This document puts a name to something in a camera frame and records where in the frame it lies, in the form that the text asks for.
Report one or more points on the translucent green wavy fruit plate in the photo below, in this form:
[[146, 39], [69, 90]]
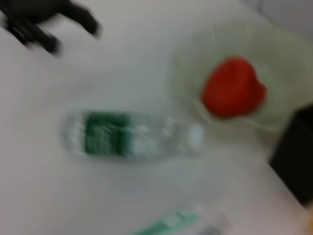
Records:
[[281, 49]]

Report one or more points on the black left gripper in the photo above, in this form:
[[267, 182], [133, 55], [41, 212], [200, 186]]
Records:
[[31, 9]]

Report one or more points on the mint green utility knife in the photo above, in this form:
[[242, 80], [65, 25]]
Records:
[[171, 220]]

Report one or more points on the black mesh pen holder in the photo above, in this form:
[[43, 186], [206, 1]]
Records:
[[296, 156]]

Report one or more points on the clear water bottle green label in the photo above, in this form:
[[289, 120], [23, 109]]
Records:
[[105, 134]]

